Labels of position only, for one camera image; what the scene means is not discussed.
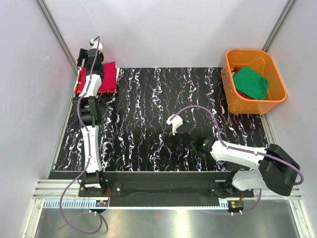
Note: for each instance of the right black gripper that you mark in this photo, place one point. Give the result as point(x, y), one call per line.
point(177, 138)

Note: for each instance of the crimson red polo shirt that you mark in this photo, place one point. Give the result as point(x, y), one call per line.
point(109, 77)

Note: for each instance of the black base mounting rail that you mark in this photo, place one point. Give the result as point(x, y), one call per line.
point(159, 189)

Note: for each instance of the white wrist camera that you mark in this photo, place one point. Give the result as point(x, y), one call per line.
point(96, 44)
point(175, 122)

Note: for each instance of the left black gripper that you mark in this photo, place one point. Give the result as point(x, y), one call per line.
point(81, 56)

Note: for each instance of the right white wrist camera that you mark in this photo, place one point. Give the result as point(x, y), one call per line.
point(175, 122)

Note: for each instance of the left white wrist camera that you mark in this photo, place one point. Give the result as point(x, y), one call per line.
point(96, 44)

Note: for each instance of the right aluminium corner post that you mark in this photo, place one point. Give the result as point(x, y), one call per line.
point(279, 24)

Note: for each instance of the left aluminium corner post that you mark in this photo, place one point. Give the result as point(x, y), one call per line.
point(56, 32)

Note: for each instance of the folded red patterned t-shirt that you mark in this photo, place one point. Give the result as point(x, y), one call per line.
point(78, 86)

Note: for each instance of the aluminium corner post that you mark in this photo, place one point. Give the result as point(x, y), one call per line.
point(279, 24)
point(56, 32)

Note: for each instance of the green t-shirt in basket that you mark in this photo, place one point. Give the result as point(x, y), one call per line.
point(250, 83)

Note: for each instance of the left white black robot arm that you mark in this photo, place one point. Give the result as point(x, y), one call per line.
point(89, 117)

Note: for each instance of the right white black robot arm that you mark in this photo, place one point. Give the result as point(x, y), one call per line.
point(265, 168)

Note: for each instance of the orange plastic basket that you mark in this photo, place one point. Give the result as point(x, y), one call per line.
point(263, 64)

